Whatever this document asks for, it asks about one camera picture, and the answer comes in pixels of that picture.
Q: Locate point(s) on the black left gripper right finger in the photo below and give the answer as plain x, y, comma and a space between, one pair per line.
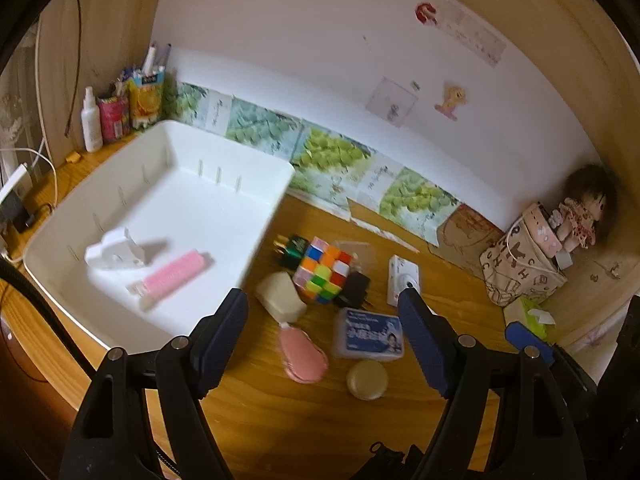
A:
534, 437

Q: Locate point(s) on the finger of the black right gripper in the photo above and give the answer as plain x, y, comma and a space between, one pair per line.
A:
571, 378

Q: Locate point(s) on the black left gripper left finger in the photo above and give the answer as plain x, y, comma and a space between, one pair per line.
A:
112, 437

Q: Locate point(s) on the pink hair roller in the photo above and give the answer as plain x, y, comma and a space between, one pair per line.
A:
168, 279

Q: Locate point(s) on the white toy camera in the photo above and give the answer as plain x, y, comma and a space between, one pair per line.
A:
402, 274

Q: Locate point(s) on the round beige pouch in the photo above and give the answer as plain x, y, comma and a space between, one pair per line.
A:
367, 380

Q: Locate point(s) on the blue label floss box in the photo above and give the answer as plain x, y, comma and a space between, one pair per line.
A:
363, 335

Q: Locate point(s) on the white plastic clip holder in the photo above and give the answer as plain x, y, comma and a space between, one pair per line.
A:
115, 251

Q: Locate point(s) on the white plastic storage tray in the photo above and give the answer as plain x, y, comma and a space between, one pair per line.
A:
175, 189

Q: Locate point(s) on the colourful puzzle cube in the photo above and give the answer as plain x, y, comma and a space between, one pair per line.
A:
322, 273

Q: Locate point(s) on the green tissue pack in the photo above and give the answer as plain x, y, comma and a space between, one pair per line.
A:
530, 315

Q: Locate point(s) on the beige letter print bag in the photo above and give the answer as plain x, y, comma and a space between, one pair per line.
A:
520, 263

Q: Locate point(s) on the brown cardboard sheet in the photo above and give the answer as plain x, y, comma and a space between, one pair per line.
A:
463, 237

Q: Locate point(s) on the brown haired doll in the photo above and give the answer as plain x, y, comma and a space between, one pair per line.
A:
588, 210

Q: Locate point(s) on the black power adapter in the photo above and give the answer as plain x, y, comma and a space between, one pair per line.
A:
354, 292

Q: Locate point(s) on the beige rectangular eraser block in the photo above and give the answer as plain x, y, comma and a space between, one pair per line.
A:
277, 294

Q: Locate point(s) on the green black plug adapter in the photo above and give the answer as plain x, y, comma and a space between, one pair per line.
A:
291, 250

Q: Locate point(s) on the white power strip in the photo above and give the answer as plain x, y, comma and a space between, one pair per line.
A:
13, 194

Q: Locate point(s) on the grape print paper backdrop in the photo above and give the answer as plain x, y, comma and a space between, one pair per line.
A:
331, 170

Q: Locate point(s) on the white spray bottle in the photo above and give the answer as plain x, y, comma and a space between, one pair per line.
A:
91, 122

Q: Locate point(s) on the pink can pen holder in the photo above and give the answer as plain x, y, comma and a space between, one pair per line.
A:
114, 118

